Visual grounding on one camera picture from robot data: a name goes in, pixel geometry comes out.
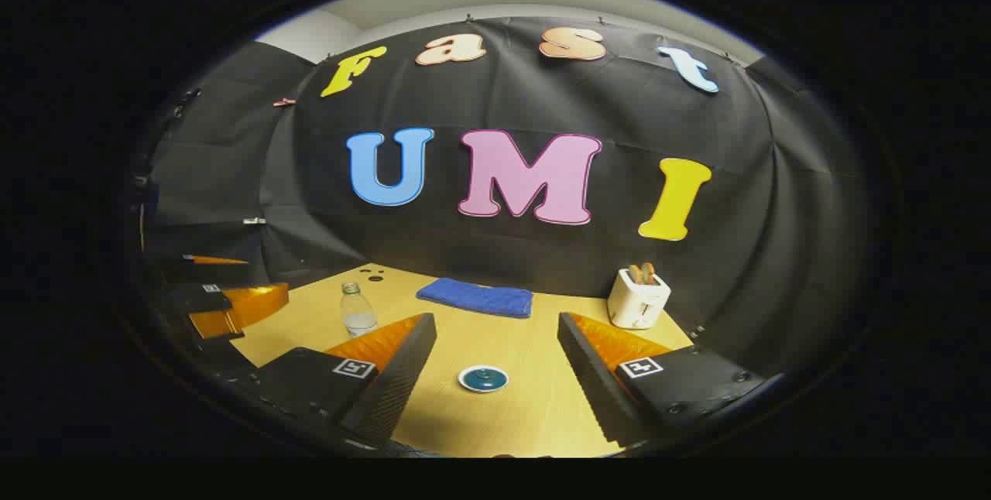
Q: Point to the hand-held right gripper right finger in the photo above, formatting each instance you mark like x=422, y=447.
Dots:
x=592, y=384

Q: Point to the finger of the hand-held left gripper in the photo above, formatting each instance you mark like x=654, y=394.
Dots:
x=221, y=273
x=255, y=303

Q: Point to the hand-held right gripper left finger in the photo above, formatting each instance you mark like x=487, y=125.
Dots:
x=402, y=376

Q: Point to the clear plastic water bottle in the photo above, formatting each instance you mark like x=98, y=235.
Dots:
x=358, y=314

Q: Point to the white toaster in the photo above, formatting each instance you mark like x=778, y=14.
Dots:
x=635, y=305

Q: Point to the blue folded towel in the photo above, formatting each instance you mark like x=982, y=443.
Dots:
x=476, y=299

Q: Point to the toast slice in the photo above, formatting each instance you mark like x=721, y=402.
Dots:
x=635, y=274
x=649, y=272

